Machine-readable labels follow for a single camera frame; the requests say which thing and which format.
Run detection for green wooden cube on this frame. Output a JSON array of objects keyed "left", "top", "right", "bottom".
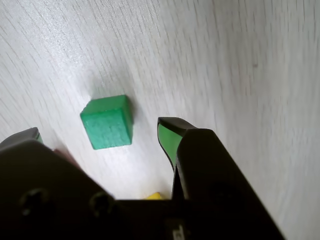
[{"left": 79, "top": 94, "right": 133, "bottom": 151}]

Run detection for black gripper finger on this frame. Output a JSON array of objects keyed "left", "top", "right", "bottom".
[
  {"left": 157, "top": 116, "right": 286, "bottom": 240},
  {"left": 0, "top": 127, "right": 118, "bottom": 240}
]

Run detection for yellow wooden cube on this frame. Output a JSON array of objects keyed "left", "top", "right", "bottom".
[{"left": 144, "top": 191, "right": 166, "bottom": 201}]

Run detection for red and white carton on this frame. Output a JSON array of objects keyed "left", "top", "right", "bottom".
[{"left": 52, "top": 147, "right": 81, "bottom": 171}]

